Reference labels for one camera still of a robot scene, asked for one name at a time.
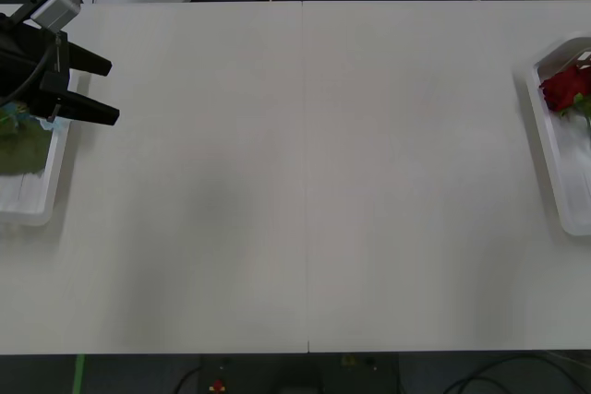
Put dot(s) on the red rose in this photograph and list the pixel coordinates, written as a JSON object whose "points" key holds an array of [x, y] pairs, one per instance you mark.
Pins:
{"points": [[563, 87]]}

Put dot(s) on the pale blue flower long stem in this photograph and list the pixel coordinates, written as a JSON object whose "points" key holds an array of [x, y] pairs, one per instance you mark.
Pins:
{"points": [[32, 154]]}

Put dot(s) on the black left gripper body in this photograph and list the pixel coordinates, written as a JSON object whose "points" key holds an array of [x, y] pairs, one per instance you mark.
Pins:
{"points": [[32, 71]]}

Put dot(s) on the green floor tape strip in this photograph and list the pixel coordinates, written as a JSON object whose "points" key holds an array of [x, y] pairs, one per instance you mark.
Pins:
{"points": [[78, 375]]}

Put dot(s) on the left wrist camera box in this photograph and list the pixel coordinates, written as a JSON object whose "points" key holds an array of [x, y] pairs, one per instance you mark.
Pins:
{"points": [[55, 11]]}

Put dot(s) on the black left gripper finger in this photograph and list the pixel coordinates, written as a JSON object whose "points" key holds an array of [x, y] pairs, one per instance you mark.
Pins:
{"points": [[90, 110], [90, 61]]}

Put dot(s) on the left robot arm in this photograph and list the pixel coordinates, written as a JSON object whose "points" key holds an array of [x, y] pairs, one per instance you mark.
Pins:
{"points": [[3, 57]]}

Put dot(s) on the shallow white box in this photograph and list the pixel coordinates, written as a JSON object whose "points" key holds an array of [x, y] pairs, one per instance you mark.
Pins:
{"points": [[570, 182], [27, 195]]}

